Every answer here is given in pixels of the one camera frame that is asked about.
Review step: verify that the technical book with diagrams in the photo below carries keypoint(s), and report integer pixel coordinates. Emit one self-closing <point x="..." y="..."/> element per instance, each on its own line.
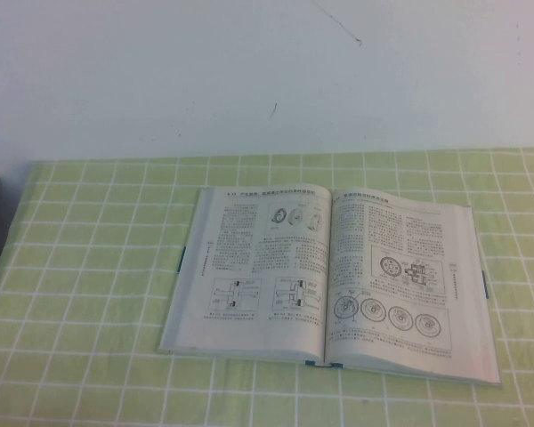
<point x="374" y="320"/>

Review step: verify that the green white checked tablecloth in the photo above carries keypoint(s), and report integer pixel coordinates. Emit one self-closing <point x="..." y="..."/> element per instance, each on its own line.
<point x="80" y="311"/>

